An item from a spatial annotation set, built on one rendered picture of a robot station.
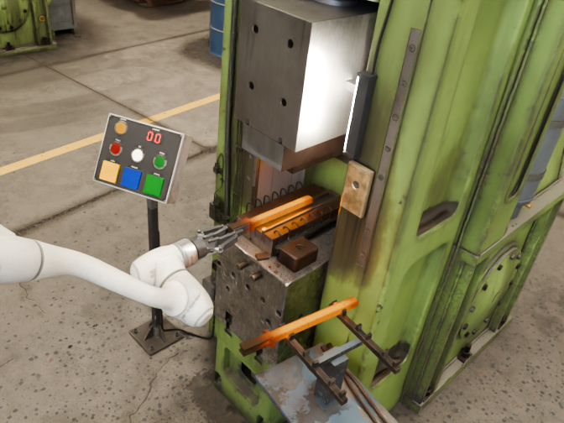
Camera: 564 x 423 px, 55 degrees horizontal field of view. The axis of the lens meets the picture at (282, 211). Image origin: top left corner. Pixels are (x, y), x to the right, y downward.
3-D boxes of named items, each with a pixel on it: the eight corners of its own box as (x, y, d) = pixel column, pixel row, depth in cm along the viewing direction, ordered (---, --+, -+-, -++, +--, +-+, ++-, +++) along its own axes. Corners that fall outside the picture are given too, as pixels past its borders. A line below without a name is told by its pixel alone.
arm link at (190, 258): (185, 275, 174) (200, 268, 177) (185, 253, 168) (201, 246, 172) (169, 260, 179) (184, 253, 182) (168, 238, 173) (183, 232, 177)
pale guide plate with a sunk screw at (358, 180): (360, 218, 176) (370, 173, 166) (339, 206, 181) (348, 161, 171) (364, 216, 177) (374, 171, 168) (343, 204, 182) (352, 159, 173)
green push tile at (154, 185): (159, 197, 211) (163, 179, 210) (142, 191, 213) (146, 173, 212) (161, 197, 213) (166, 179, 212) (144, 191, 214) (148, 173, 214)
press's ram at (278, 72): (315, 164, 165) (336, 31, 143) (233, 117, 187) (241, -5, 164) (396, 131, 191) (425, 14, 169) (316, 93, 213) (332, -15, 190)
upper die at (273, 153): (280, 172, 178) (284, 146, 173) (241, 148, 189) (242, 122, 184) (362, 140, 204) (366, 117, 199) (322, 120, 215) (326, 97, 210)
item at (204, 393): (237, 475, 224) (237, 473, 223) (158, 384, 256) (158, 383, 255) (304, 421, 248) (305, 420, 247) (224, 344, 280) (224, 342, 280)
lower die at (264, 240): (270, 256, 198) (273, 237, 193) (235, 230, 209) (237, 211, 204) (346, 217, 224) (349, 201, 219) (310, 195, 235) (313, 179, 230)
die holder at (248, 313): (274, 371, 211) (286, 284, 186) (213, 315, 232) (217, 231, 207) (364, 308, 246) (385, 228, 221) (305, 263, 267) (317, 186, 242)
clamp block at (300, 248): (294, 274, 191) (296, 259, 188) (277, 261, 196) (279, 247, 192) (317, 261, 199) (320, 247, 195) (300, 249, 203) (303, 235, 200)
